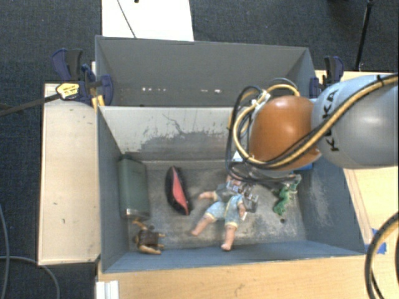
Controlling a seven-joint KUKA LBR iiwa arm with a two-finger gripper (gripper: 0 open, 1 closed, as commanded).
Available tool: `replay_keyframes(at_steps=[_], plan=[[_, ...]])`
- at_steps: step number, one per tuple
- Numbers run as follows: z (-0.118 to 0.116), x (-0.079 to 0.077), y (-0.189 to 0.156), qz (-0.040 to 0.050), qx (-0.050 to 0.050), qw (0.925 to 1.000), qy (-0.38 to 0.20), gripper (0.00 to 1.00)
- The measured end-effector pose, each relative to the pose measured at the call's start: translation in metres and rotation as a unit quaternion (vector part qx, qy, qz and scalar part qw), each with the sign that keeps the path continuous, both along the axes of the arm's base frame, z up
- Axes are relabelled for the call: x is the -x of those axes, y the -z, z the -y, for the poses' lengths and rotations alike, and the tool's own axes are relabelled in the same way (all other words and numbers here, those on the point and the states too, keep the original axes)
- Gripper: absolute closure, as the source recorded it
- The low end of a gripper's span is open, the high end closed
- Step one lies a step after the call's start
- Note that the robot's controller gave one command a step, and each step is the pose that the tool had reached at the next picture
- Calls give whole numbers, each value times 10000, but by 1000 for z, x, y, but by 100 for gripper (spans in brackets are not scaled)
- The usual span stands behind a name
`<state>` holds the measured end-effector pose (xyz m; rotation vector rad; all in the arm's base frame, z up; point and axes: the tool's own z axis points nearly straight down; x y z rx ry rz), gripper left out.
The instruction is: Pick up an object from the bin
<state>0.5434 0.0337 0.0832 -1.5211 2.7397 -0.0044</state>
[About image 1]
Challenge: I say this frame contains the doll in blue clothes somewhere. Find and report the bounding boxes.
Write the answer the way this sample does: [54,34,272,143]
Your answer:
[190,174,248,252]

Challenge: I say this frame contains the green toy lizard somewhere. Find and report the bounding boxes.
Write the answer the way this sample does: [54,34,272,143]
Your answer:
[272,174,302,215]

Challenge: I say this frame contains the black and red pouch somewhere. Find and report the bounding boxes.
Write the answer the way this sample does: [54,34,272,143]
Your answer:
[165,165,192,216]

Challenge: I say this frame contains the brown toy figure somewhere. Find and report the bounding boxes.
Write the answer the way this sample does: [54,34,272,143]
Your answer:
[131,219,166,255]

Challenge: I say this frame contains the dark green metal flask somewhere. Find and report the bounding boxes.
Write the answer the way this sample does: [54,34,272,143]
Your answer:
[117,154,151,221]

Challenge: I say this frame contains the grey metal bin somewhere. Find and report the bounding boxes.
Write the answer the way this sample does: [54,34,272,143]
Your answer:
[94,35,367,274]

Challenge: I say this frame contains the pale wood flat board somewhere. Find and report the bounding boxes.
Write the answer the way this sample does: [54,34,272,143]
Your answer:
[37,82,102,266]

